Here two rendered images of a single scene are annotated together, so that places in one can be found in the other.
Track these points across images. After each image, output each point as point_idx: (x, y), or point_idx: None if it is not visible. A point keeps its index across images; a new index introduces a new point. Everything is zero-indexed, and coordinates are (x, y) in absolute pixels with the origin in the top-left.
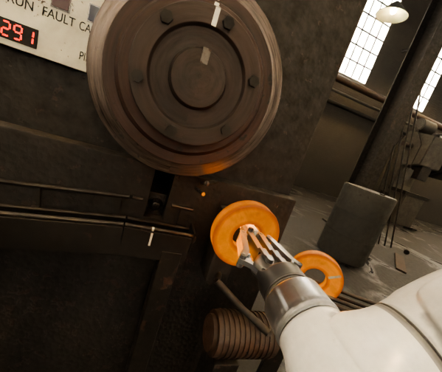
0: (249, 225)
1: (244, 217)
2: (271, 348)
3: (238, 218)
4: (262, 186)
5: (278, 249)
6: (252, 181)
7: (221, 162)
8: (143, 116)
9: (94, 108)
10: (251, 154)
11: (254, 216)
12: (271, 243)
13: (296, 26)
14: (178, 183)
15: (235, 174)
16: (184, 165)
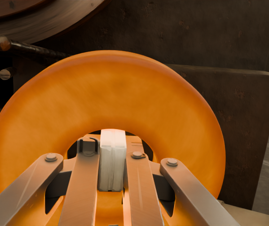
0: (102, 133)
1: (73, 106)
2: None
3: (51, 112)
4: (204, 62)
5: (200, 221)
6: (182, 56)
7: (68, 4)
8: None
9: None
10: (165, 0)
11: (111, 97)
12: (176, 191)
13: None
14: (25, 81)
15: (143, 47)
16: None
